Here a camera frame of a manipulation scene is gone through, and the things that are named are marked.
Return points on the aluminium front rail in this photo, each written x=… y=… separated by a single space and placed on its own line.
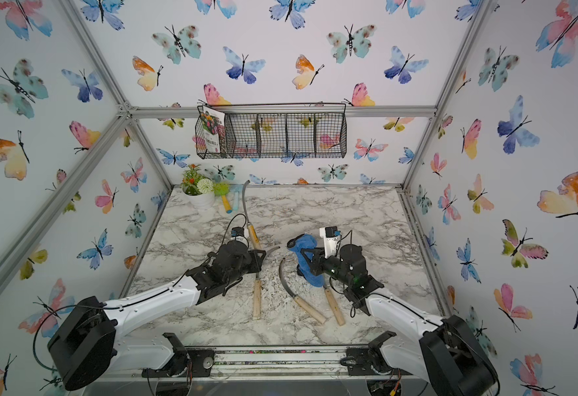
x=276 y=362

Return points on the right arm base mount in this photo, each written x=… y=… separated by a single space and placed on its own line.
x=368 y=359

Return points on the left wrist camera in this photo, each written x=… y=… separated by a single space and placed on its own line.
x=239 y=234

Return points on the black wire basket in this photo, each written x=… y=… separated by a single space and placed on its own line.
x=265 y=131

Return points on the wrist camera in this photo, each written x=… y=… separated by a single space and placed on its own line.
x=239 y=234
x=331 y=238

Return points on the potted artificial plant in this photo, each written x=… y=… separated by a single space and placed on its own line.
x=198 y=188

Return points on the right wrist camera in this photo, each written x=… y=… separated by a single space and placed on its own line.
x=331 y=238

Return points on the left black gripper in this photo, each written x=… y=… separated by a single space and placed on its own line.
x=250 y=257

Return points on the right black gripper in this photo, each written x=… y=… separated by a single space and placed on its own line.
x=319 y=261

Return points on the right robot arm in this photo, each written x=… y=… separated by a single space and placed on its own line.
x=443 y=351

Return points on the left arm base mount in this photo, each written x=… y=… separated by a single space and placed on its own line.
x=186 y=361

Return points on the colourful booklet in basket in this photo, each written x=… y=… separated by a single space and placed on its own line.
x=213 y=128

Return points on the green yellow toy brush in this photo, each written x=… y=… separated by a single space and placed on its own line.
x=221 y=190

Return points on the blue rag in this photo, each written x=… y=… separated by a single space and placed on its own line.
x=306 y=258

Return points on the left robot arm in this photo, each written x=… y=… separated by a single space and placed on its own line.
x=94 y=339

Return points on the sickle wooden handle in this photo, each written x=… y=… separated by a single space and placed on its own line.
x=310 y=310
x=257 y=300
x=253 y=238
x=334 y=306

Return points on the light blue toy tool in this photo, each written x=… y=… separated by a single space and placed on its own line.
x=237 y=193

